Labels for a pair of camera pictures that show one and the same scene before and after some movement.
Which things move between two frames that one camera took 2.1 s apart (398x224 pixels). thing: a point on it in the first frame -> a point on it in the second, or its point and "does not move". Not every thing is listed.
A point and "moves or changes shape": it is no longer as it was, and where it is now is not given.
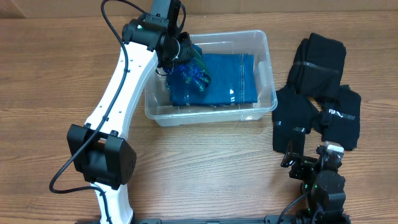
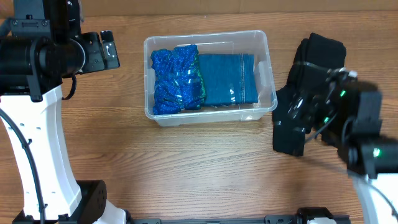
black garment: (293, 115) does not move
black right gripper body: (300, 172) -> (322, 119)
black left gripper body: (185, 47) -> (91, 52)
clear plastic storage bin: (231, 78) does not move
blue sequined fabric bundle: (193, 74) moves or changes shape
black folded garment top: (318, 66) does not move
